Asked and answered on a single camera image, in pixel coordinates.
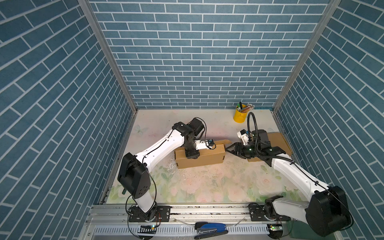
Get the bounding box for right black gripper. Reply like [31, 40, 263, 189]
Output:
[225, 141, 260, 159]

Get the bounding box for cardboard sheet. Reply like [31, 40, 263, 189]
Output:
[175, 140, 232, 169]

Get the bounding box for cardboard box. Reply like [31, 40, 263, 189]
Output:
[242, 130, 293, 164]

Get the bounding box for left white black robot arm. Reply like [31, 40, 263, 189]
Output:
[117, 118, 216, 214]

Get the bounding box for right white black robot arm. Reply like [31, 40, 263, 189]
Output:
[226, 130, 354, 237]

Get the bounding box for green box at front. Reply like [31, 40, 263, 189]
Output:
[288, 221, 336, 240]

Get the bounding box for yellow pen cup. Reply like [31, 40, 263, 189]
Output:
[233, 105, 248, 123]

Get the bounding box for pens in cup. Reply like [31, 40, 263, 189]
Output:
[237, 102, 255, 113]

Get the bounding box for blue black stapler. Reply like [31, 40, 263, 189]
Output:
[194, 222, 229, 240]

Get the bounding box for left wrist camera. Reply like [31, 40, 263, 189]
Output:
[195, 139, 216, 150]

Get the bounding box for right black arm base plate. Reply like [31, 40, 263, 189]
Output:
[248, 203, 291, 222]

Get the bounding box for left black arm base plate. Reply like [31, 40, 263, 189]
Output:
[128, 205, 171, 222]

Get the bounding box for aluminium front rail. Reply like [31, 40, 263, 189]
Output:
[79, 203, 301, 240]

